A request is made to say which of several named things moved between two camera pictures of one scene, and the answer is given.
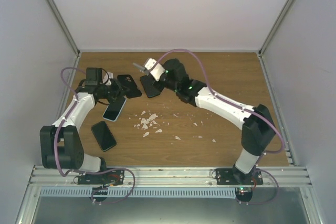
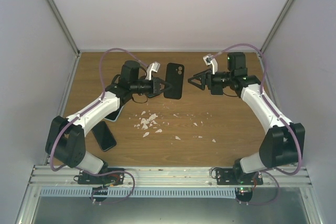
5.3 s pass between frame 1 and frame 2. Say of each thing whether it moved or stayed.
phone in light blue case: stayed
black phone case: moved
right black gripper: moved
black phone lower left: stayed
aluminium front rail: stayed
